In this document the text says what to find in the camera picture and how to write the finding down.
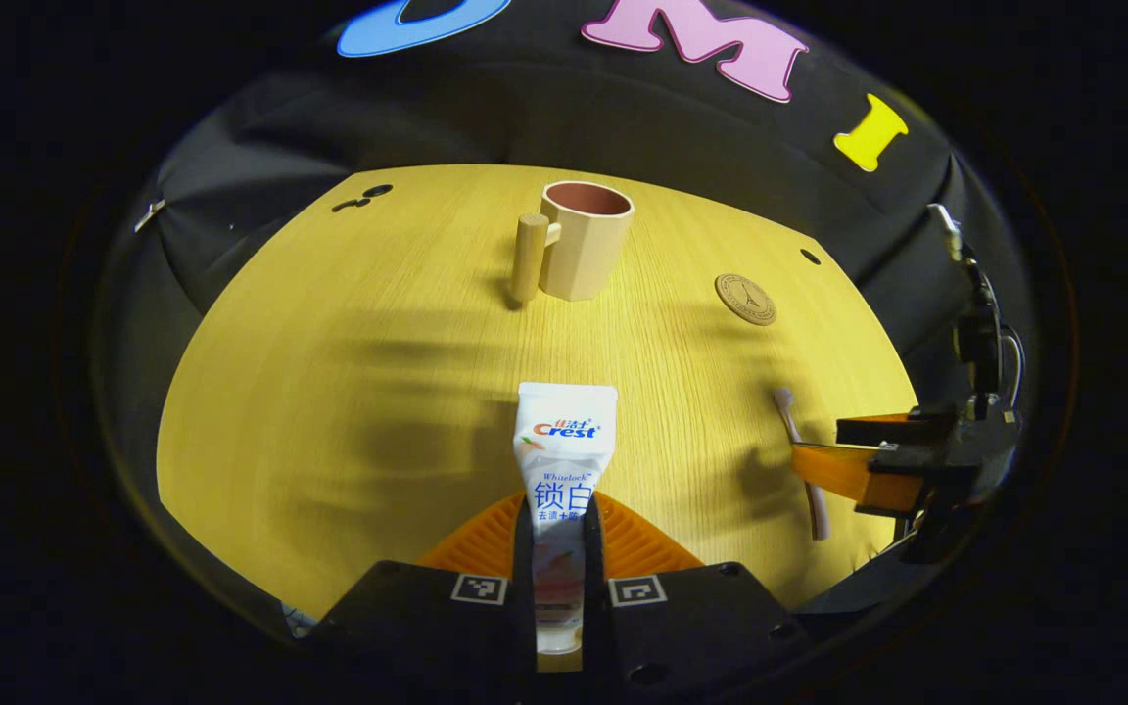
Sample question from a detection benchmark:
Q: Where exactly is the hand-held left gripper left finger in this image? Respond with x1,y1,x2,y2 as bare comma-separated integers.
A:
314,493,538,686

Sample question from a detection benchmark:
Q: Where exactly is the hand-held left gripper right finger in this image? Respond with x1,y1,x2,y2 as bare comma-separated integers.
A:
584,493,810,691

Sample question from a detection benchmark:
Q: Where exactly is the pink toothbrush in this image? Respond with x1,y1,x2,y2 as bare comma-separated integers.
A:
773,388,832,541

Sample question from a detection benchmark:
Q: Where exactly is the round brown coaster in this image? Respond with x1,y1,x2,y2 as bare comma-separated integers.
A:
715,273,778,327

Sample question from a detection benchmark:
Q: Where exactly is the white toothpaste tube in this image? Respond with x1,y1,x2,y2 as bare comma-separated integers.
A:
513,382,619,655

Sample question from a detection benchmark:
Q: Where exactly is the beige cup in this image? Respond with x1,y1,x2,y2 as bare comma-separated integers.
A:
510,181,635,305

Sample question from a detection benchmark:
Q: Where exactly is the black backdrop cloth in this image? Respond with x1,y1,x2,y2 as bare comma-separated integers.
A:
99,0,1035,628

